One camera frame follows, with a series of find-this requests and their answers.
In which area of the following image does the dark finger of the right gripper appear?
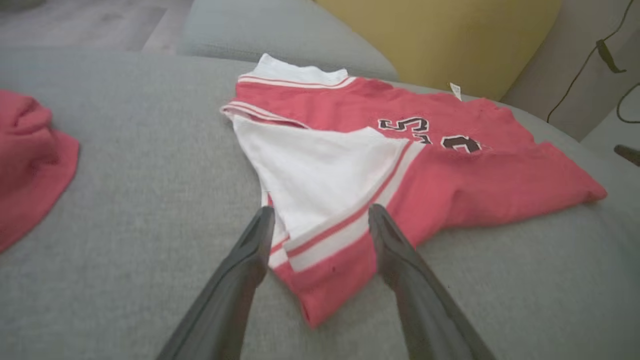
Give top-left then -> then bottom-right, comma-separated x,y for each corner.
613,144 -> 640,168

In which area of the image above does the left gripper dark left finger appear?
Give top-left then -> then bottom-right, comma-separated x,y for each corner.
156,206 -> 276,360

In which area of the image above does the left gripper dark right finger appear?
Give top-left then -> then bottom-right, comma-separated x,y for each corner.
369,204 -> 496,360

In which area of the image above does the red white numbered jersey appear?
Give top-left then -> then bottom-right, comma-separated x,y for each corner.
220,52 -> 609,329

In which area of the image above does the red shorts white stripe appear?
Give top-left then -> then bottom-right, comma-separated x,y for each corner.
0,89 -> 81,254

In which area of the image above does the grey sofa back cushion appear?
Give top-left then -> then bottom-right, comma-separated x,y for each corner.
500,0 -> 640,144

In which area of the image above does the grey sofa seat cushion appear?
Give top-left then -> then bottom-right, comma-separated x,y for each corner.
0,47 -> 640,360

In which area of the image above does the yellow sofa back cushion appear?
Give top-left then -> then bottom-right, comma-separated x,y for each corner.
315,0 -> 564,103

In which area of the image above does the grey neighbouring seat cushion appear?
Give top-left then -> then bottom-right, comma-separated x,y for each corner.
175,0 -> 401,82

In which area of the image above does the looped black cable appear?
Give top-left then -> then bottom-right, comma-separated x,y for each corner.
615,81 -> 640,125

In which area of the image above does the black cable with clip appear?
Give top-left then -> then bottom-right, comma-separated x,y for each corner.
546,0 -> 636,124

